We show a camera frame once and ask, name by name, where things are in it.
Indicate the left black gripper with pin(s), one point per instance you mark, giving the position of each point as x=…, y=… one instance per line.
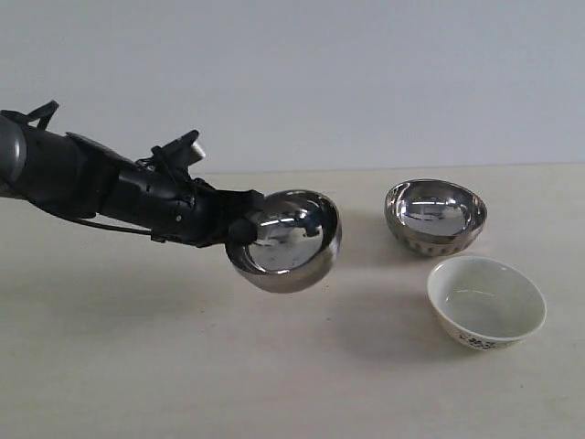
x=184, y=211

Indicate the plain steel bowl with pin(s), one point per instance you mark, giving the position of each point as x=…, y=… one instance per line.
x=298, y=239

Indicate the patterned steel bowl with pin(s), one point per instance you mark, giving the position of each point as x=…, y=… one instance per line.
x=433, y=217

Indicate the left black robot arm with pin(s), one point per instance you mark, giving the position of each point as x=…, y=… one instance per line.
x=75, y=178

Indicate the white ceramic patterned bowl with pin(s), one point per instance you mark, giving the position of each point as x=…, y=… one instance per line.
x=484, y=304

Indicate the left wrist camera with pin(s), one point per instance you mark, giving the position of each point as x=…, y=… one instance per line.
x=181, y=153

